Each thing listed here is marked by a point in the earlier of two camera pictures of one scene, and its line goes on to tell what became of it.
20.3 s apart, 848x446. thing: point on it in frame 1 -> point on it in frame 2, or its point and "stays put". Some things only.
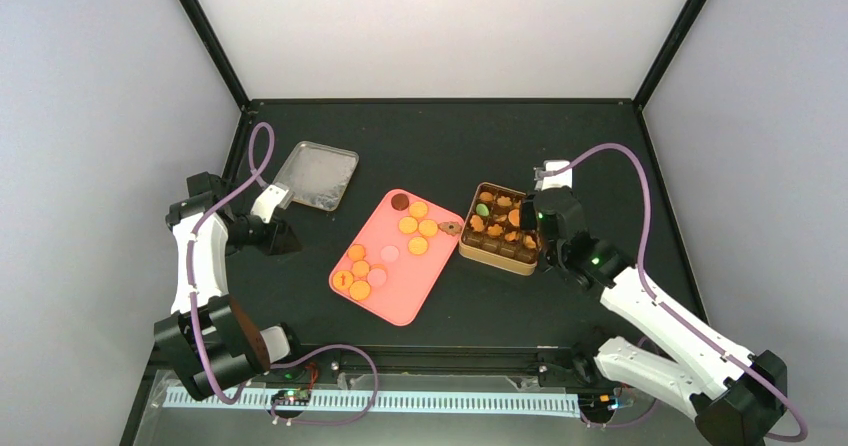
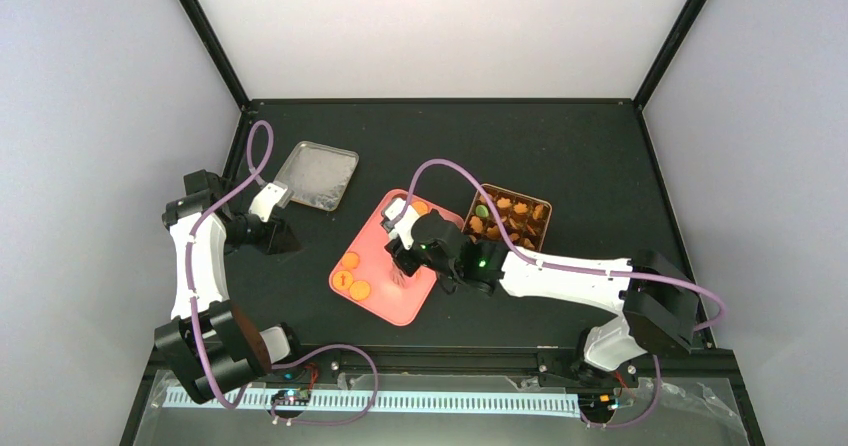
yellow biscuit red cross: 342,279 stays put
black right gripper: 524,220 -> 406,266
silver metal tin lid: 318,175 stays put
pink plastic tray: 395,259 stays put
